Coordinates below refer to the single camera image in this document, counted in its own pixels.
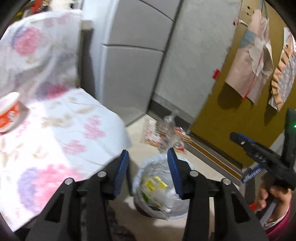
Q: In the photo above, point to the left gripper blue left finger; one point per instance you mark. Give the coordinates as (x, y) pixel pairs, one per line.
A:
(122, 164)

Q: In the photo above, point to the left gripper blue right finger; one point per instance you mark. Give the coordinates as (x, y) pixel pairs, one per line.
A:
(174, 166)

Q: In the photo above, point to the clear yellow plastic bag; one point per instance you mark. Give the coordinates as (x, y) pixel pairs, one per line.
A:
(157, 194)

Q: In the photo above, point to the orange white instant noodle cup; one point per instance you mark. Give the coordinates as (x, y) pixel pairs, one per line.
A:
(10, 110)

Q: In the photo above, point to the plastic bags trash pile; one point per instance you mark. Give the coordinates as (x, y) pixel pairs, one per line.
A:
(164, 134)

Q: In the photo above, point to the trash bin with clear liner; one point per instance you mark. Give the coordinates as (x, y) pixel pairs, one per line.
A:
(157, 166)

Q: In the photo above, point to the blue white package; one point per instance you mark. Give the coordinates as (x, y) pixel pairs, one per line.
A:
(250, 172)

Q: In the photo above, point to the floral cloth cover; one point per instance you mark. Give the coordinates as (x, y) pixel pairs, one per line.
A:
(62, 130)

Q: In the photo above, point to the mustard yellow door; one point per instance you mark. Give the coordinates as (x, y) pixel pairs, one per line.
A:
(241, 97)

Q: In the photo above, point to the patterned hanging cloth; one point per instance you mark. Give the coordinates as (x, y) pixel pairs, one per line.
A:
(284, 73)

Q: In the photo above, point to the pink cloth hanging bag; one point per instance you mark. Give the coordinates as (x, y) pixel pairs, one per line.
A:
(253, 62)

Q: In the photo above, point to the grey refrigerator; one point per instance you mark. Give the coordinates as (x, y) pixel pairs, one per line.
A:
(124, 43)

